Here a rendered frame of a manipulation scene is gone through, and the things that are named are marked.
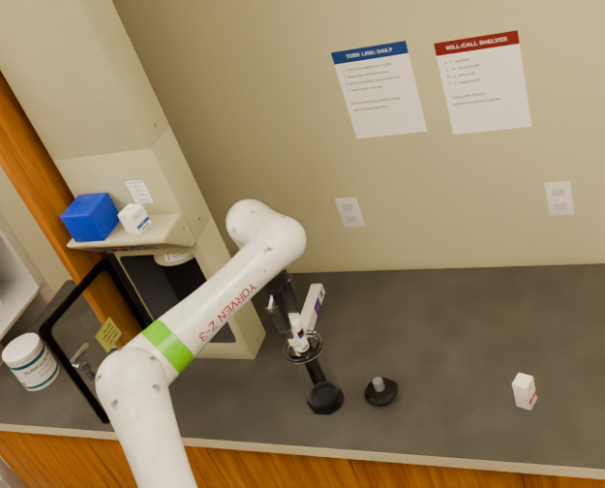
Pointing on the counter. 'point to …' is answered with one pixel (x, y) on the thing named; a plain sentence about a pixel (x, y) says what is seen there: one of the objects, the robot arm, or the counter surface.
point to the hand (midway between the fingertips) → (294, 329)
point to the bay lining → (163, 282)
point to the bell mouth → (172, 259)
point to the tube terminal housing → (142, 160)
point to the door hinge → (129, 288)
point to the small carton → (135, 219)
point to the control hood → (176, 233)
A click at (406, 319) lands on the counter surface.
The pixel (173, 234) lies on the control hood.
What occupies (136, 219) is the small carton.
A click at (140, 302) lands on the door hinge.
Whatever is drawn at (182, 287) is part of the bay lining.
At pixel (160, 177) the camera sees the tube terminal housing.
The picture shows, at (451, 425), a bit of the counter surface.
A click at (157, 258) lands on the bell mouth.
